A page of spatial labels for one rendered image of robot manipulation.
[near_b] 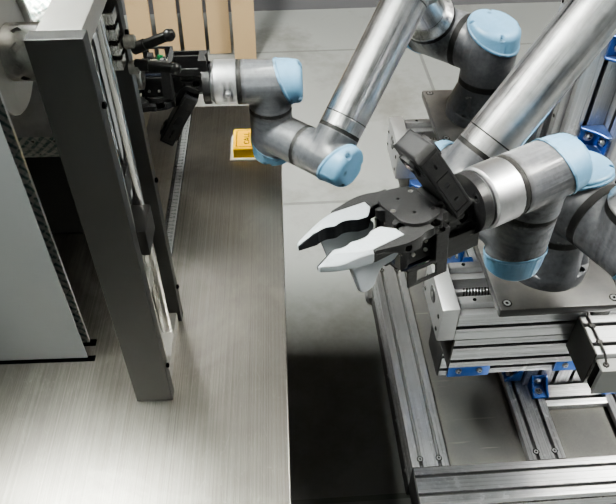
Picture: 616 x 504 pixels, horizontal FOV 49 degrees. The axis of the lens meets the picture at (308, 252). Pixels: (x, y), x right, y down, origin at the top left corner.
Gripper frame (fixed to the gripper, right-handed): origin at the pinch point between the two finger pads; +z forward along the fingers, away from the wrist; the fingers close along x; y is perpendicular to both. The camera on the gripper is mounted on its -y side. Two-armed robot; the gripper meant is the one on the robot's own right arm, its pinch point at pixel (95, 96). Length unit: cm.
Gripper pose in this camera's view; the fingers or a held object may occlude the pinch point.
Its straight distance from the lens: 124.4
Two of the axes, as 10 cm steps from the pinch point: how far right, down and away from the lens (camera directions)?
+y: 0.0, -7.1, -7.0
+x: 0.4, 7.0, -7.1
